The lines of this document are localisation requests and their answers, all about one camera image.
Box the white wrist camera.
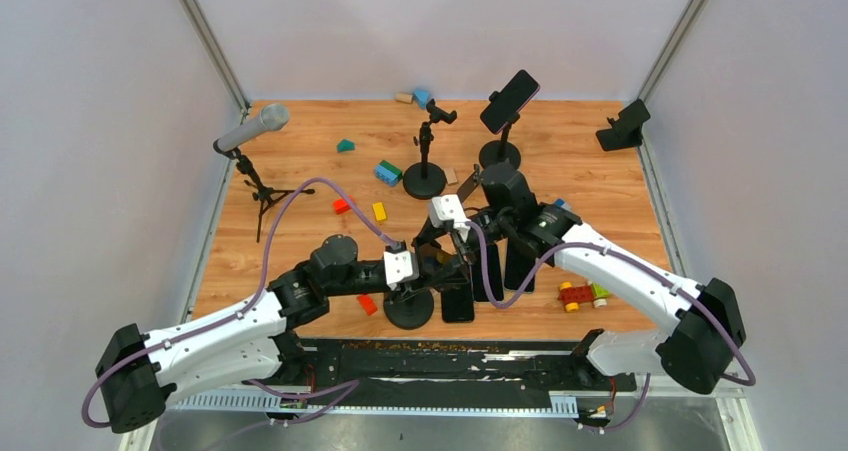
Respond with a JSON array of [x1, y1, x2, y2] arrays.
[[428, 194, 471, 242], [383, 250, 420, 290]]

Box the tan wooden cylinder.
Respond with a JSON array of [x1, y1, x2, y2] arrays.
[[394, 92, 413, 104]]

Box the red lego toy car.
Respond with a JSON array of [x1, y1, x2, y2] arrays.
[[558, 282, 611, 313]]

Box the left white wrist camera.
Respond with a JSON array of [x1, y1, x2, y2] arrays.
[[383, 250, 420, 290]]

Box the black round pole stand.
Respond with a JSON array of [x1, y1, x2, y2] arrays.
[[478, 113, 521, 168]]

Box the orange red block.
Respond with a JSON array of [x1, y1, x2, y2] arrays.
[[357, 294, 378, 316]]

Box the beige wooden block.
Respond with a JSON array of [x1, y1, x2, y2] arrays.
[[443, 167, 458, 185]]

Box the black ball-joint phone stand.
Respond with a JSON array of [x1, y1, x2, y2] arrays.
[[383, 288, 435, 330]]

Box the black stand of phone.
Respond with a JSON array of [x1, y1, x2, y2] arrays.
[[402, 99, 458, 200]]

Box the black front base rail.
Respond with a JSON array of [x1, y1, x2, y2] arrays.
[[260, 338, 637, 412]]

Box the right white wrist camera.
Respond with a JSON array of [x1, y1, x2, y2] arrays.
[[428, 194, 471, 242]]

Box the teal triangular block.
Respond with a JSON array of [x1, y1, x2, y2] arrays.
[[336, 139, 356, 153]]

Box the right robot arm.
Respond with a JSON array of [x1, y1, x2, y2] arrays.
[[414, 163, 757, 395]]

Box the grey microphone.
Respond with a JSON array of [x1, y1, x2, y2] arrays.
[[212, 103, 290, 155]]

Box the yellow wooden block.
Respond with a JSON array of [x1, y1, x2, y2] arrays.
[[372, 202, 388, 223]]

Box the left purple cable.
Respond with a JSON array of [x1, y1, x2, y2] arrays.
[[80, 177, 407, 451]]

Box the blue grey lego brick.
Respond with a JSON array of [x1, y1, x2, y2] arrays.
[[554, 199, 572, 211]]

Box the blue triangular block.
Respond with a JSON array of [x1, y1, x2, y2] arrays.
[[412, 88, 431, 109]]

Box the purple cable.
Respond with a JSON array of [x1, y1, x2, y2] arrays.
[[80, 177, 407, 451], [467, 221, 758, 434]]

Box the red wooden block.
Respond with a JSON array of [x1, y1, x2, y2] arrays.
[[332, 199, 351, 215]]

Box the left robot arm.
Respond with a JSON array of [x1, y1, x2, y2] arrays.
[[82, 235, 473, 434]]

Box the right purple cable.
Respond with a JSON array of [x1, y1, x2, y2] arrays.
[[467, 221, 758, 434]]

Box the black desk phone stand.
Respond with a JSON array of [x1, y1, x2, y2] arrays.
[[595, 99, 651, 152]]

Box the blue green lego brick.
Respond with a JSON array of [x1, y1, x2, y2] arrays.
[[374, 160, 403, 187]]

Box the black microphone tripod stand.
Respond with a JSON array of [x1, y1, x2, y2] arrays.
[[224, 148, 295, 243]]

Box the purple-edged phone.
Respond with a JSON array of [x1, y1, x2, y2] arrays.
[[480, 69, 540, 134]]

